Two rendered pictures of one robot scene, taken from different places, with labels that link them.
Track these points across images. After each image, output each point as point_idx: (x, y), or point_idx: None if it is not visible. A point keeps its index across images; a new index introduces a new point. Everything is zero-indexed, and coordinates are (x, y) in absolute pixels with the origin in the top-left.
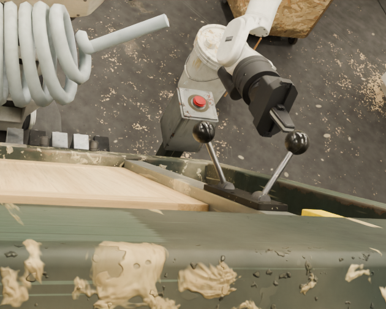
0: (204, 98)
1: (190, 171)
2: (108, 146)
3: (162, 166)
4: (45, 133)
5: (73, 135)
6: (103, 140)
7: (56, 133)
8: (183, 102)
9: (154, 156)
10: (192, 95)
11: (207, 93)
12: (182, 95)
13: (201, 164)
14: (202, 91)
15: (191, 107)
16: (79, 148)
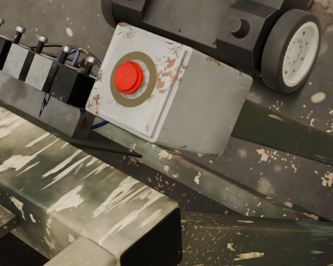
0: (156, 67)
1: (59, 232)
2: (68, 92)
3: (17, 201)
4: (3, 45)
5: (34, 56)
6: (67, 78)
7: (15, 47)
8: (103, 68)
9: (52, 163)
10: (131, 53)
11: (172, 53)
12: (110, 50)
13: (73, 231)
14: (164, 43)
15: (111, 88)
16: (29, 85)
